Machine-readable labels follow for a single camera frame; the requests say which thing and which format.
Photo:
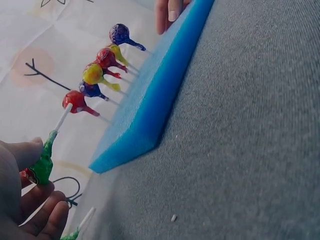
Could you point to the person's right fingers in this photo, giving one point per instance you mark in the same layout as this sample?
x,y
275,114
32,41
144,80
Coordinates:
x,y
166,12

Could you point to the person's right hand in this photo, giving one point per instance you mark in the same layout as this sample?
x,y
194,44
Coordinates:
x,y
166,12

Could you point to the row of colourful lollipops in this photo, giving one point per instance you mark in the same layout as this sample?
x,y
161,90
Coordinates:
x,y
93,73

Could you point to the red lollipop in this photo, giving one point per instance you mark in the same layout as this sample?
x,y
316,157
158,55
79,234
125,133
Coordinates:
x,y
28,175

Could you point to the green lollipop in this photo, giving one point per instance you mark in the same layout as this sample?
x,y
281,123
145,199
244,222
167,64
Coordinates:
x,y
45,162
75,232

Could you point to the person's left hand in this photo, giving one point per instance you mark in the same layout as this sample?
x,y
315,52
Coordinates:
x,y
12,200

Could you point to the small white crumb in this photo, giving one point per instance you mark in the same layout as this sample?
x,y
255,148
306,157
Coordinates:
x,y
173,218

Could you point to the blue foam block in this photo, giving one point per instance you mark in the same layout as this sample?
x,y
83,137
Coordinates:
x,y
155,95

